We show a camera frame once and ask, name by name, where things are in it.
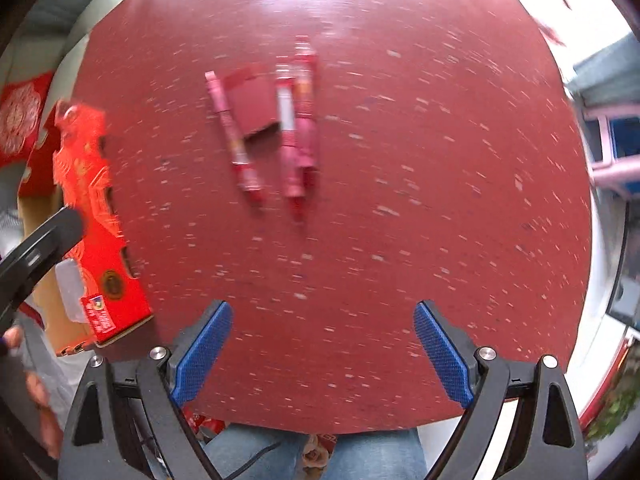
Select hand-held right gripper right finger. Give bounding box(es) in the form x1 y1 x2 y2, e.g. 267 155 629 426
413 300 588 480

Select small dark red box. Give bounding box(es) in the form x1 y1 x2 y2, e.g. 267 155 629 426
220 64 281 137

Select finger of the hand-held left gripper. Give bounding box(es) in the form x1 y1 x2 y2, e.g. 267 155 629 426
0 207 85 328

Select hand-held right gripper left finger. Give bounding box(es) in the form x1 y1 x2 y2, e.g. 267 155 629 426
57 300 234 480

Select red patterned cushion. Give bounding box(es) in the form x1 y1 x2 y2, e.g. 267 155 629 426
0 72 56 168

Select white cloth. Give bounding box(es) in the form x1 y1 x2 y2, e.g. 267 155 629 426
15 305 96 431

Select green plant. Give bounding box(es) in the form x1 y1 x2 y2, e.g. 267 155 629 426
585 350 640 456

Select black cable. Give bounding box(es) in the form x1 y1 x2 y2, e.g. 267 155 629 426
220 440 286 480

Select person's left hand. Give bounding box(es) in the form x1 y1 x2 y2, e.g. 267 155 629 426
0 325 63 461

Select pink red pen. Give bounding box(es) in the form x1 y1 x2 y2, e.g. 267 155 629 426
204 71 266 206

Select red pen white barrel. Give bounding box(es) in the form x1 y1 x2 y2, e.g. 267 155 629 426
275 63 307 221

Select red cardboard box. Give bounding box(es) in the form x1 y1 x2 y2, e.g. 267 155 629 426
17 100 153 356

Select person's jeans legs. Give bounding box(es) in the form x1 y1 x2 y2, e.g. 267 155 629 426
202 427 426 480

